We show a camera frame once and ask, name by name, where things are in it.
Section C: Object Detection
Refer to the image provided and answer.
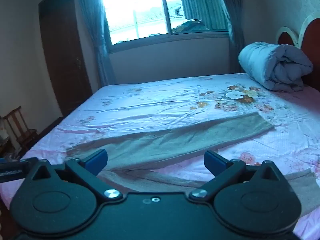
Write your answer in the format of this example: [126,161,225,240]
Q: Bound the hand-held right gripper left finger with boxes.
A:
[25,149,123,201]

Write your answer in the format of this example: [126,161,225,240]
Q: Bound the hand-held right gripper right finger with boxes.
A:
[189,150,288,202]

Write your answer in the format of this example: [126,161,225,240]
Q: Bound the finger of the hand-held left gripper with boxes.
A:
[0,157,39,183]

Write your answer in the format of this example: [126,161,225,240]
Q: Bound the grey-green pants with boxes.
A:
[66,112,316,218]

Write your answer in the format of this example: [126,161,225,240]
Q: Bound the wooden chair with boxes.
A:
[2,106,38,153]

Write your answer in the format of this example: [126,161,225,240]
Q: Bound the bed with floral sheet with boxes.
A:
[0,73,320,240]

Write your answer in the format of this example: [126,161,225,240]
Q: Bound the dark wooden wardrobe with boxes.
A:
[38,0,93,117]

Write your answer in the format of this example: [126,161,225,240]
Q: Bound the light blue pillow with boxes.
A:
[237,42,314,92]

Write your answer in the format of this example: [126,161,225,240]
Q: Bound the teal curtain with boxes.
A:
[74,0,117,88]
[179,0,246,54]

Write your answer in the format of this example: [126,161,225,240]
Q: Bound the sliding glass window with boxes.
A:
[101,0,230,46]

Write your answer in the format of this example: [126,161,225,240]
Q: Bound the red and white headboard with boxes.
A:
[276,12,320,92]

